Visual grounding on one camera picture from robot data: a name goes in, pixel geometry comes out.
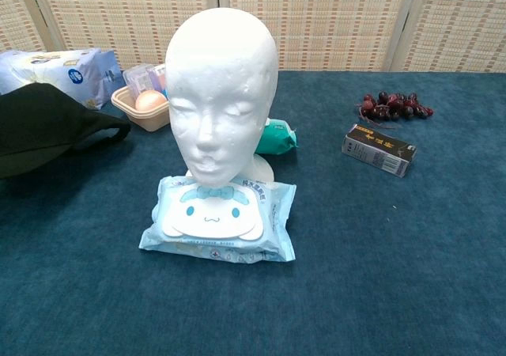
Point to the blue cartoon wet wipes pack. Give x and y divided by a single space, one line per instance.
217 217

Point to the pale blue tissue pack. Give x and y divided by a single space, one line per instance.
59 71

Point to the white foam mannequin head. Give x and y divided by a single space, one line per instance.
221 79

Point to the black baseball cap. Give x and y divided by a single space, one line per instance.
39 126

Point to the peach egg-shaped ball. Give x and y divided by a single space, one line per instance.
151 99

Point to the blue felt table cover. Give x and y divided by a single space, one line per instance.
356 273

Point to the beige plastic tray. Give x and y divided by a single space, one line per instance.
146 116

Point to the green wet wipes pack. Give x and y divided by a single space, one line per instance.
278 138

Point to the black rectangular box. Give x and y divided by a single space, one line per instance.
379 150

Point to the bamboo folding screen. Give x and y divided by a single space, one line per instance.
336 23

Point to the pink small box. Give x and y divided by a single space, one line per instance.
159 77

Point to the clear purple small box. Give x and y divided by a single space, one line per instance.
136 79

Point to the dark red grape bunch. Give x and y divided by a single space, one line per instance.
395 107

